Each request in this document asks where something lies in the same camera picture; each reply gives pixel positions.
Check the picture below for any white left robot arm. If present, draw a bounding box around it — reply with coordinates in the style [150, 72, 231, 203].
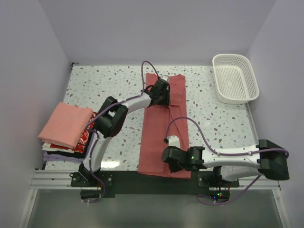
[70, 76, 170, 190]

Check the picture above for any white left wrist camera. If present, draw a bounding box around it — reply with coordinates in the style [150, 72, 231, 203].
[160, 76, 170, 83]

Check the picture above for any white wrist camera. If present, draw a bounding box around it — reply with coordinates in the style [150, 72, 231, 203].
[164, 135, 181, 149]
[160, 76, 170, 83]

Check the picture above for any white perforated plastic basket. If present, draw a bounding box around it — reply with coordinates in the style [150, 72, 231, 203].
[212, 54, 259, 105]

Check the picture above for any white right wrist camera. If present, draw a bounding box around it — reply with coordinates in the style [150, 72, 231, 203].
[164, 135, 181, 149]

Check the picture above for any folded pink t-shirt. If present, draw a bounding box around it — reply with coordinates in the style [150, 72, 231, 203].
[38, 102, 93, 149]

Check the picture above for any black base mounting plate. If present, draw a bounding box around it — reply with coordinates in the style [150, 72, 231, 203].
[69, 171, 239, 200]

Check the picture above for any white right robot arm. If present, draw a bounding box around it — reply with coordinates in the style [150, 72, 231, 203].
[161, 136, 290, 188]

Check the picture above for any folded lavender t-shirt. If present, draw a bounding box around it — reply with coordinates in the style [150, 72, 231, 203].
[43, 129, 95, 162]

